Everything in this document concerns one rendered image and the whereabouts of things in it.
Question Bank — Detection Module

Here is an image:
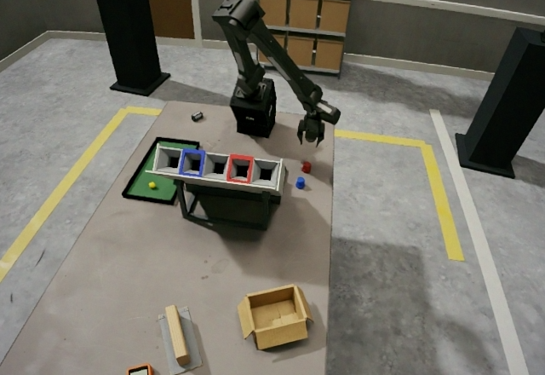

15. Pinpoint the blue square band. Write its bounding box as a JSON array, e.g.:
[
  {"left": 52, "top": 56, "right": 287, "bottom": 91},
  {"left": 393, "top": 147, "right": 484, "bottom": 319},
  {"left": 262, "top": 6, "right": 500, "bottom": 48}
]
[{"left": 179, "top": 148, "right": 205, "bottom": 177}]

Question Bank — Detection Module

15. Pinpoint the blue plug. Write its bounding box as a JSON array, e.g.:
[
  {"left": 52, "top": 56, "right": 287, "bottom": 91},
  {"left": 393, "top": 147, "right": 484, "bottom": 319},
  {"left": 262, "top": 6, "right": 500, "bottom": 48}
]
[{"left": 295, "top": 177, "right": 305, "bottom": 189}]

